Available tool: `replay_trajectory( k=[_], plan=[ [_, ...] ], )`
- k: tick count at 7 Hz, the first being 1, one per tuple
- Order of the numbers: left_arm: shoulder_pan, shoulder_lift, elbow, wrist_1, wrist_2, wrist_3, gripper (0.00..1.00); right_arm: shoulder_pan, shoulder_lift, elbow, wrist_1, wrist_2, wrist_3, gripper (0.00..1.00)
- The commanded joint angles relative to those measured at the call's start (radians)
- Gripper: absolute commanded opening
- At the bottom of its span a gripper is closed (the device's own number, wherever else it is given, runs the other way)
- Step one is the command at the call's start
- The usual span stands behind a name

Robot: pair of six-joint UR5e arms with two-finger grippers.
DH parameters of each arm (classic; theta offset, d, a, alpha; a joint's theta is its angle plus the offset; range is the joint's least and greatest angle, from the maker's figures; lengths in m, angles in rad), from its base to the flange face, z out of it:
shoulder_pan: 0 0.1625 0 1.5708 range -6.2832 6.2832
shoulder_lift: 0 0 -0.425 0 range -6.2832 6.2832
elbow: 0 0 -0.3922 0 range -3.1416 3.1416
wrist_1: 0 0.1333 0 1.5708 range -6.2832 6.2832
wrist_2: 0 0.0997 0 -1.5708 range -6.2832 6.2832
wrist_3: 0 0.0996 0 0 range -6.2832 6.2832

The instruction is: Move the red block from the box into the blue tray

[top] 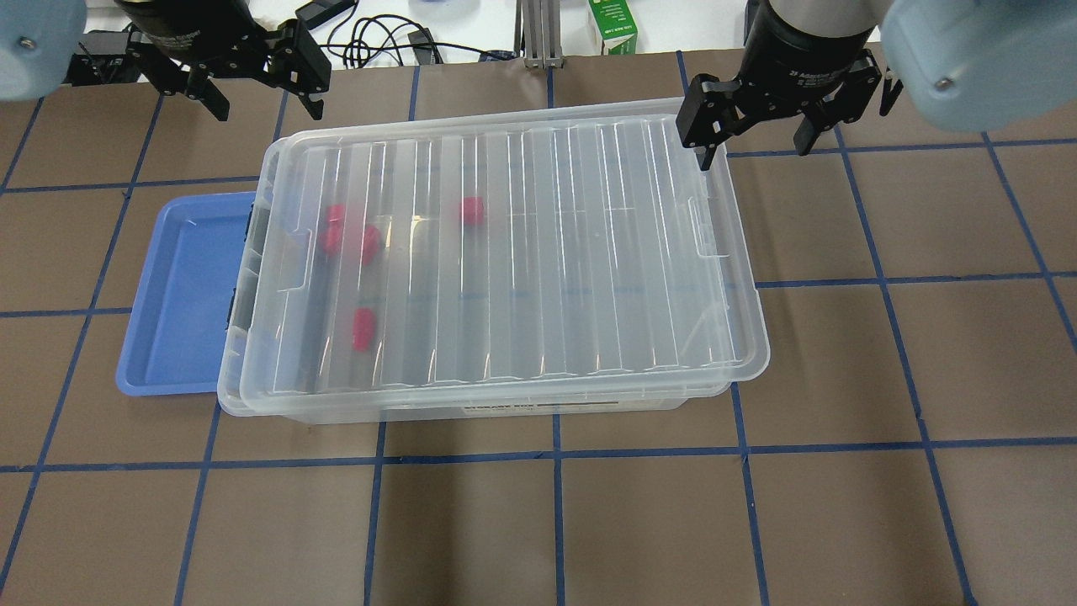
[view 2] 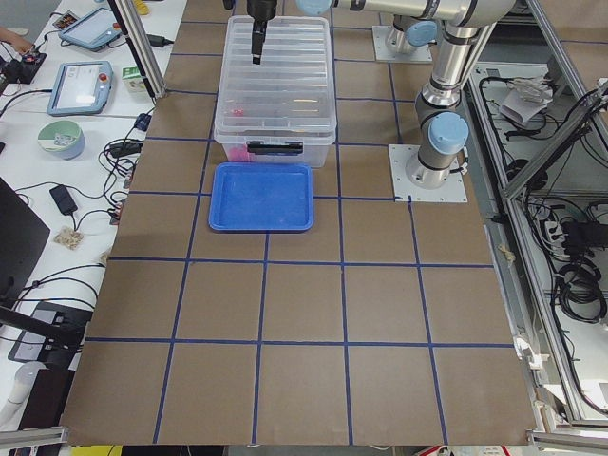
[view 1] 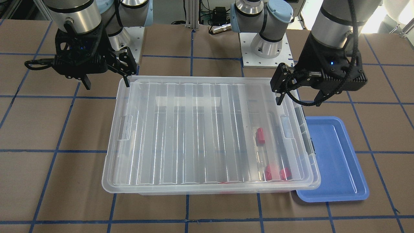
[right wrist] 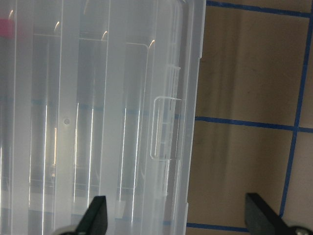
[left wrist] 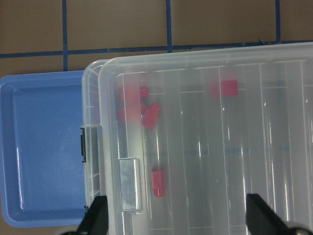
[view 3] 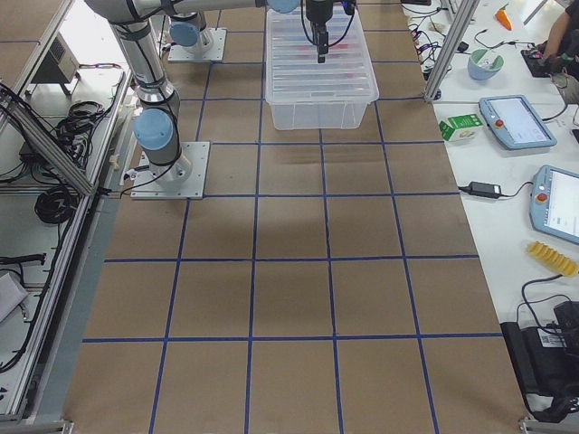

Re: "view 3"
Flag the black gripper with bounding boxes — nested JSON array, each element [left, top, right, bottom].
[[305, 0, 333, 63]]

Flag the clear plastic storage box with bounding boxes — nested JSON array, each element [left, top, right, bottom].
[[265, 5, 379, 130]]

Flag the grey metal box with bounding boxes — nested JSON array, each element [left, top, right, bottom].
[[25, 32, 81, 96]]

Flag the green white carton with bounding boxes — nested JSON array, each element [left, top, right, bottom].
[[439, 113, 483, 142]]

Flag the green blue bowl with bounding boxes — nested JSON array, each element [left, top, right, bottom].
[[467, 49, 504, 80]]

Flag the orange toy carrot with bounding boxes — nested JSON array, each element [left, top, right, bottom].
[[494, 5, 513, 31]]

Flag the upper teach pendant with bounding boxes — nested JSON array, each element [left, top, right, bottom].
[[479, 95, 557, 150]]

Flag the teach pendant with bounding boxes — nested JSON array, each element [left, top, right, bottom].
[[479, 95, 557, 150], [529, 165, 578, 244]]

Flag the black power adapter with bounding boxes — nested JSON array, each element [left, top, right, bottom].
[[459, 181, 502, 199]]

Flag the person at desk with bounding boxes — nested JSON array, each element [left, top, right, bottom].
[[543, 0, 578, 59]]

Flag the lower teach pendant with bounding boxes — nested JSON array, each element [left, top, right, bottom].
[[529, 165, 578, 244]]

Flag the yellow ridged toy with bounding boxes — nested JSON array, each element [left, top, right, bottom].
[[527, 241, 578, 278]]

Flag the black bag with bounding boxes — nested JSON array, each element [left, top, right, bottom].
[[500, 301, 578, 423]]

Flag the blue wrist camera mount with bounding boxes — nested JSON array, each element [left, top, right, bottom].
[[338, 0, 356, 16]]

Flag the aluminium frame post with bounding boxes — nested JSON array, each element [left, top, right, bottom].
[[423, 0, 479, 102]]

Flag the black cable bundle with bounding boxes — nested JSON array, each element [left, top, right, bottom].
[[49, 100, 114, 173]]

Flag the black cable coil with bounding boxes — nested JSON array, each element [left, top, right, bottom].
[[34, 186, 78, 225]]

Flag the aluminium side frame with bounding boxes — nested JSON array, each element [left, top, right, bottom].
[[1, 1, 132, 425]]

